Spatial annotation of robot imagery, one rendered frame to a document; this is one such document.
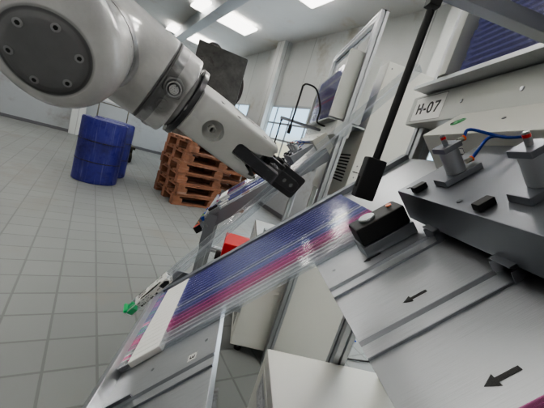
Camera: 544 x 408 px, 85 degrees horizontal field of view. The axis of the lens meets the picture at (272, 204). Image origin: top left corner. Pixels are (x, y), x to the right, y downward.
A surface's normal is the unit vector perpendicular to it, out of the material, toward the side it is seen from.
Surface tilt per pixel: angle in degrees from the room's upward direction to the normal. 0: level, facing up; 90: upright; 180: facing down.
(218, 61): 90
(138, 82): 113
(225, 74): 90
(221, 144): 108
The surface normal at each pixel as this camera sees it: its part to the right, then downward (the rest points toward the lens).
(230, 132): 0.27, 0.48
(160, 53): 0.62, 0.02
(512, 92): -0.95, -0.28
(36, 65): 0.07, 0.64
